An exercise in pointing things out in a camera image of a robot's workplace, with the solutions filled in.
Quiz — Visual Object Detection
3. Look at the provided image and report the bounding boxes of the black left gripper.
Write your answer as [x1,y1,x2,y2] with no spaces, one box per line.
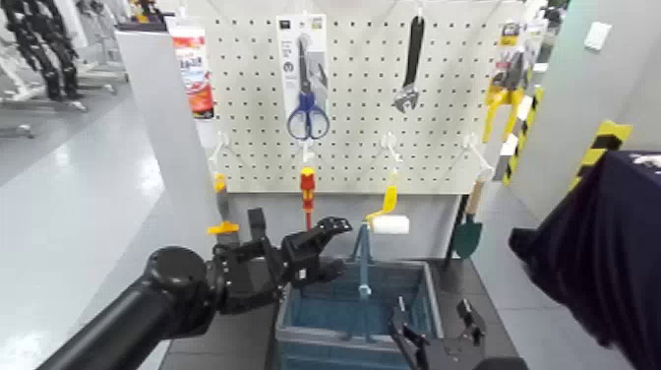
[211,216,354,316]

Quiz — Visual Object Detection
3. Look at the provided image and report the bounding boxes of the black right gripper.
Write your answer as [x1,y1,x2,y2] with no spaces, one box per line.
[388,296,489,370]

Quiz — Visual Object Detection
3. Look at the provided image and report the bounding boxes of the blue folding crate with handle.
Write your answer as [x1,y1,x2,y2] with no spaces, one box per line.
[274,222,446,370]

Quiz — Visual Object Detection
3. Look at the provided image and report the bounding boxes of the red yellow screwdriver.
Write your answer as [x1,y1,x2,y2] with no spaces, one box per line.
[299,165,318,232]

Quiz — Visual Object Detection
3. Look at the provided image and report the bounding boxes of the yellow grey scraper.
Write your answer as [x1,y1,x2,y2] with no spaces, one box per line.
[207,172,243,247]

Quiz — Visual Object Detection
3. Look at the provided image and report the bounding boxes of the black pegboard stand leg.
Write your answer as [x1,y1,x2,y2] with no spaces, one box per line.
[443,195,469,273]

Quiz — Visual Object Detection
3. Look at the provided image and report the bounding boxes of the white pegboard panel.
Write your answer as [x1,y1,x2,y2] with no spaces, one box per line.
[198,12,525,197]

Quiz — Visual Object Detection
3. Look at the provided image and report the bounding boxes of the person in dark navy clothes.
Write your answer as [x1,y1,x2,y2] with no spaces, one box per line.
[508,150,661,370]

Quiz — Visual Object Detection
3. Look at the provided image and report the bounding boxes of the blue scissors on package card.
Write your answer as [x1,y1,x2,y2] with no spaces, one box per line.
[275,14,331,142]

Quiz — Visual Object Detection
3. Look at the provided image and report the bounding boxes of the red white glue tube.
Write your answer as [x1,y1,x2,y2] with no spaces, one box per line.
[167,18,217,121]

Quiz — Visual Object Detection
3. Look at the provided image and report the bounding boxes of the black adjustable wrench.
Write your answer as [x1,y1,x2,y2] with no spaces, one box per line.
[391,15,426,115]

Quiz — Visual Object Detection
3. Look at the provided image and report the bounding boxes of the yellow black striped corner guard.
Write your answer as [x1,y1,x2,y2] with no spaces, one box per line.
[568,119,633,192]

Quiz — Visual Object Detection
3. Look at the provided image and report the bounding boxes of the yellow pliers in package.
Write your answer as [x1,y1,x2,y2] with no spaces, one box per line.
[481,21,538,145]

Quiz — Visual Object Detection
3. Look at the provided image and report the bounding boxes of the black humanoid robot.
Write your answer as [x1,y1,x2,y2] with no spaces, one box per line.
[0,0,87,102]

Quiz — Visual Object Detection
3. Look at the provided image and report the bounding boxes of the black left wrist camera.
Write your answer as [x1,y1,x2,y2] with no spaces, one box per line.
[246,207,270,244]

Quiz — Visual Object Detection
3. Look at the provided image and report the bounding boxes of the yellow handled white paint roller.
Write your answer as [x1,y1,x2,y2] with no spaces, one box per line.
[364,172,411,237]

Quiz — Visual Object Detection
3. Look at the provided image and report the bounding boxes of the green trowel wooden handle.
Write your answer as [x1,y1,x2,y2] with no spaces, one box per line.
[452,170,492,261]

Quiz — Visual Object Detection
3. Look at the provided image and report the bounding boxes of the yellow black white striped post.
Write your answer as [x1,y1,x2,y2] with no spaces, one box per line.
[503,85,545,187]

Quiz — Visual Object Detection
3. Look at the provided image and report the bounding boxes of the white wall switch plate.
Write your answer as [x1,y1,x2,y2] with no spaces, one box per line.
[583,21,613,52]

